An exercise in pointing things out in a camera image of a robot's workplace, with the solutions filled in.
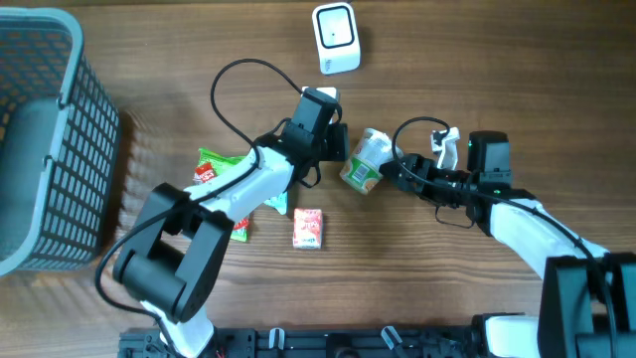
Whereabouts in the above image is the instant noodle cup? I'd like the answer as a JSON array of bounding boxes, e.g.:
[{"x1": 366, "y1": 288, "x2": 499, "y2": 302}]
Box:
[{"x1": 340, "y1": 128, "x2": 394, "y2": 195}]

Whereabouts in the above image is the teal snack packet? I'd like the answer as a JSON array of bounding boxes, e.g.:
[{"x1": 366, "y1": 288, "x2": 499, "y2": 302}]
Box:
[{"x1": 264, "y1": 192, "x2": 288, "y2": 216}]

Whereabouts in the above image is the red tissue pack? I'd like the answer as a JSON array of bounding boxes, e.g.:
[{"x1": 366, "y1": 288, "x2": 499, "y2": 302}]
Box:
[{"x1": 292, "y1": 208, "x2": 323, "y2": 250}]

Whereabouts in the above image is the green candy bag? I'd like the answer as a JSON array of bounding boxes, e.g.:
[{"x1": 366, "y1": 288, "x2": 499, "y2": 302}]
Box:
[{"x1": 197, "y1": 148, "x2": 249, "y2": 243}]

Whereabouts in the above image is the red chocolate bar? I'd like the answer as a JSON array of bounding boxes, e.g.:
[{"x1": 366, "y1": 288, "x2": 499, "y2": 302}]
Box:
[{"x1": 193, "y1": 162, "x2": 217, "y2": 185}]

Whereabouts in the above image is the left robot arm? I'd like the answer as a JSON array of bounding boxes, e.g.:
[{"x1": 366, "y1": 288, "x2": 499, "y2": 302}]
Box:
[{"x1": 112, "y1": 87, "x2": 349, "y2": 357}]

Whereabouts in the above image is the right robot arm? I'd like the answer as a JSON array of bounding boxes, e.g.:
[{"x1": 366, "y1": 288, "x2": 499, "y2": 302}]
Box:
[{"x1": 380, "y1": 131, "x2": 635, "y2": 357}]

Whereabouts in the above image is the white barcode scanner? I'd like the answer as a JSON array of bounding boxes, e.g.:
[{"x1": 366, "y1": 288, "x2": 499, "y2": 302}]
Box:
[{"x1": 312, "y1": 2, "x2": 362, "y2": 76}]

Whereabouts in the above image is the grey plastic basket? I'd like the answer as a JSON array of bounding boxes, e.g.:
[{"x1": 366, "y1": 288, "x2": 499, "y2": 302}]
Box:
[{"x1": 1, "y1": 7, "x2": 122, "y2": 275}]

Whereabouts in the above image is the black right camera cable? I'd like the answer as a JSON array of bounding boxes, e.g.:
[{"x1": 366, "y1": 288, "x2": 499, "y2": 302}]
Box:
[{"x1": 391, "y1": 115, "x2": 620, "y2": 358}]

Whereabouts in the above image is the black mounting rail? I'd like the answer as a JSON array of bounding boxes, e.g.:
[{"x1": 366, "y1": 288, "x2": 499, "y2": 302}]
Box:
[{"x1": 117, "y1": 325, "x2": 543, "y2": 358}]

